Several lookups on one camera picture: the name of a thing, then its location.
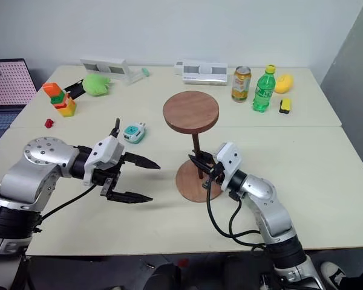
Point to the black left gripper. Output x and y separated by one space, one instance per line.
110 179

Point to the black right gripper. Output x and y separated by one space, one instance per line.
216 170

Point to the wooden pole with round top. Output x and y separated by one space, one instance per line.
190 110

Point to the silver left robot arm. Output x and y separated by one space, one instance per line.
33 178

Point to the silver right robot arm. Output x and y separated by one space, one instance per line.
269 205

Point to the round wooden base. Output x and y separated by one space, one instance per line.
193 190

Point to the clear plastic stand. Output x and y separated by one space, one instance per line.
133 76

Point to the teal and white toy cube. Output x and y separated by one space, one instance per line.
134 133

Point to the yellow drink can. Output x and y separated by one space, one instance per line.
240 86

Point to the white box with grey panels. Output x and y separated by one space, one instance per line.
205 74

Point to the green plastic bottle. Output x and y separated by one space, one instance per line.
263 93

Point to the small red floor object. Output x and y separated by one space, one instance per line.
183 262

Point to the yellow and black eraser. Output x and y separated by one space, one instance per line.
285 106

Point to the small white box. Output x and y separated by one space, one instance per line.
178 67

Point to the dark rounded shape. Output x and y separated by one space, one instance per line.
163 278

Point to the green plush toy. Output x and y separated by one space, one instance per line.
95 85

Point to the small red block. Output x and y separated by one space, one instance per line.
49 123

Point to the small mint green piece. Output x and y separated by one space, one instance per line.
145 72

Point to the colourful toy block stack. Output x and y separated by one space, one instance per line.
62 101

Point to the black flat tool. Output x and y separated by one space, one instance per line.
74 90

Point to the yellow plush lemon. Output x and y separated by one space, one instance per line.
283 84

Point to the white device with grey panels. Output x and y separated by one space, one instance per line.
104 68

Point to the laptop with pink screen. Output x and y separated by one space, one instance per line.
6 81

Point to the white and black shoe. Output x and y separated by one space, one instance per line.
331 273

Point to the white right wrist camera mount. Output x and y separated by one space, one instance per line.
230 160

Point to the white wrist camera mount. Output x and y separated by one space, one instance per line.
109 151
230 160

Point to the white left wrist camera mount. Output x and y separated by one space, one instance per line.
109 151

